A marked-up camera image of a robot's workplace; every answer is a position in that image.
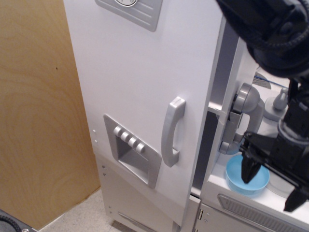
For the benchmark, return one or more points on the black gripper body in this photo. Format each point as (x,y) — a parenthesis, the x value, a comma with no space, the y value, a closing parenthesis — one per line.
(287,155)

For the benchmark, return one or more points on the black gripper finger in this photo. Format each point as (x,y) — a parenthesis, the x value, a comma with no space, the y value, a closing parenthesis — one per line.
(296,198)
(249,169)

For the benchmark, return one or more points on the grey fridge door handle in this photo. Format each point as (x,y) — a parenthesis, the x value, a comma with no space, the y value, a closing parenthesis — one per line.
(175,112)

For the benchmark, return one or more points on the white toy fridge door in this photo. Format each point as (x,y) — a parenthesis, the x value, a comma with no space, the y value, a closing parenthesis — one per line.
(132,74)

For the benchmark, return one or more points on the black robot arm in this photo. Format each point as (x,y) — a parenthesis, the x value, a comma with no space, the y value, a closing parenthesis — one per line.
(276,33)

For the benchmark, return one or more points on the light blue plastic bowl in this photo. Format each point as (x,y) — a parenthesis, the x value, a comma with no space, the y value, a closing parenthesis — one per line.
(235,182)

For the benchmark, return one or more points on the grey toy sink basin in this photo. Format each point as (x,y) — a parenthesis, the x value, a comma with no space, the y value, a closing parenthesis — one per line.
(276,184)

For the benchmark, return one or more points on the grey oven vent panel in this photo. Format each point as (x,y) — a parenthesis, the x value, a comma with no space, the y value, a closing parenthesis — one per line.
(256,216)

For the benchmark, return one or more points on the white toy kitchen cabinet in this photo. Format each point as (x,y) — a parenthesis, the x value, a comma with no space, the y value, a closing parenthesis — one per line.
(235,67)

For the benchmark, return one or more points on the grey toy faucet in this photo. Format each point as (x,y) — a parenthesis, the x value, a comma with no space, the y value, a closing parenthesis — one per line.
(276,107)

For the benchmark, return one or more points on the grey toy telephone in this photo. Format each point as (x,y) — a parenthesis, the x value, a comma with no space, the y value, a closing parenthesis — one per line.
(246,101)

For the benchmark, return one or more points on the white lower freezer door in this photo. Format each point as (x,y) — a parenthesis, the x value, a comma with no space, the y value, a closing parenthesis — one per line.
(126,205)

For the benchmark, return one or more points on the grey ice dispenser panel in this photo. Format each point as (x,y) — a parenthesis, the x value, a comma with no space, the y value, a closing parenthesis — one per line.
(134,154)

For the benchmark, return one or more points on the grey clock panel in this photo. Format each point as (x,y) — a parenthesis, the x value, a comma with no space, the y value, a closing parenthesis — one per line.
(144,13)

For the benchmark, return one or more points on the plywood board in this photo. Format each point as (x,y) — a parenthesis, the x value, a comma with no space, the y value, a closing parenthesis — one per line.
(47,165)

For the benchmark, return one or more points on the black equipment base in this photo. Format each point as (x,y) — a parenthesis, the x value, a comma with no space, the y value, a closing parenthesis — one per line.
(9,223)

